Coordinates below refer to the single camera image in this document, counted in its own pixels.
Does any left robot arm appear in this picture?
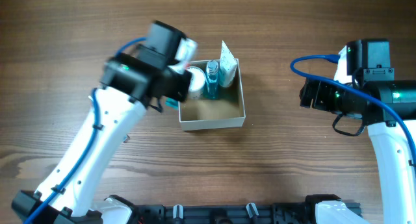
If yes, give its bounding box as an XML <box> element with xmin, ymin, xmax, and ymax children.
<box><xmin>12</xmin><ymin>21</ymin><xmax>198</xmax><ymax>223</ymax></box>

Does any white round cotton swab jar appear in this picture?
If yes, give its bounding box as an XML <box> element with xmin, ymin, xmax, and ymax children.
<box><xmin>187</xmin><ymin>66</ymin><xmax>206</xmax><ymax>99</ymax></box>

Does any white square cardboard box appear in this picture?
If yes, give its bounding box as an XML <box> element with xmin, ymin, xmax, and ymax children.
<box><xmin>179</xmin><ymin>66</ymin><xmax>246</xmax><ymax>131</ymax></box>

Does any blue mouthwash bottle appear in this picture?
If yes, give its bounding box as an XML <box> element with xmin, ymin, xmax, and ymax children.
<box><xmin>205</xmin><ymin>60</ymin><xmax>219</xmax><ymax>99</ymax></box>

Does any right blue cable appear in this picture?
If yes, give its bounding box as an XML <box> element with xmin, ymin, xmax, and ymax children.
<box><xmin>289</xmin><ymin>54</ymin><xmax>416</xmax><ymax>160</ymax></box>

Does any blue cable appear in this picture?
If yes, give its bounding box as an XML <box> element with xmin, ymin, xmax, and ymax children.
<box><xmin>289</xmin><ymin>54</ymin><xmax>416</xmax><ymax>160</ymax></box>
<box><xmin>22</xmin><ymin>37</ymin><xmax>147</xmax><ymax>224</ymax></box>

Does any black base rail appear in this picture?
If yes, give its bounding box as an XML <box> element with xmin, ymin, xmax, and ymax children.
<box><xmin>132</xmin><ymin>202</ymin><xmax>318</xmax><ymax>224</ymax></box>

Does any white floral squeeze tube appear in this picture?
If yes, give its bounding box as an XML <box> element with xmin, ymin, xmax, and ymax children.
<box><xmin>219</xmin><ymin>41</ymin><xmax>237</xmax><ymax>88</ymax></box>

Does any left blue cable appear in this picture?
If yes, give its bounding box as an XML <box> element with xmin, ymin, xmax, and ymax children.
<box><xmin>22</xmin><ymin>37</ymin><xmax>147</xmax><ymax>224</ymax></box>

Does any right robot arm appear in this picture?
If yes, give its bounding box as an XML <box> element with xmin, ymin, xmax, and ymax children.
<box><xmin>290</xmin><ymin>39</ymin><xmax>415</xmax><ymax>223</ymax></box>

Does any blue white toothbrush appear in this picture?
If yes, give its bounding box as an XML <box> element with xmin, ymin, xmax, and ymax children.
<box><xmin>123</xmin><ymin>135</ymin><xmax>130</xmax><ymax>143</ymax></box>

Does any red green toothpaste tube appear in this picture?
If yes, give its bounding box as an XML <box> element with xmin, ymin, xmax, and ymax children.
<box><xmin>165</xmin><ymin>98</ymin><xmax>179</xmax><ymax>110</ymax></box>

